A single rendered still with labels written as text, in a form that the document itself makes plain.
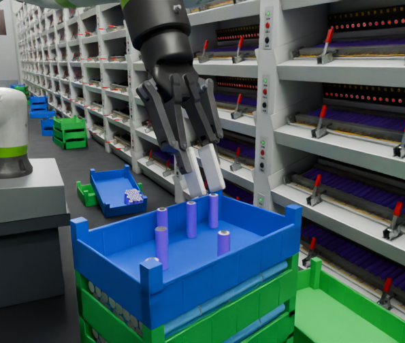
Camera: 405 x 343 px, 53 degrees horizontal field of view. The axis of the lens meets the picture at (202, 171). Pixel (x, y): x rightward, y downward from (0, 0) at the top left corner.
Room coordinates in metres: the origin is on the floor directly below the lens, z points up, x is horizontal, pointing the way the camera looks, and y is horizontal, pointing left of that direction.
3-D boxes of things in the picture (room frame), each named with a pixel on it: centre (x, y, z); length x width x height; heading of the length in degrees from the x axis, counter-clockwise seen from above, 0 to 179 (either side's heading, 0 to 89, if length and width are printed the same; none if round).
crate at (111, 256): (0.58, 0.02, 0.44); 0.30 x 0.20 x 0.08; 133
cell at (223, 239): (0.54, -0.03, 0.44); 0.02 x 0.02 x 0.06
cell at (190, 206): (0.67, 0.02, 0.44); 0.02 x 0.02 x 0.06
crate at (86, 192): (2.07, 0.50, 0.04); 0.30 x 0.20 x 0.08; 117
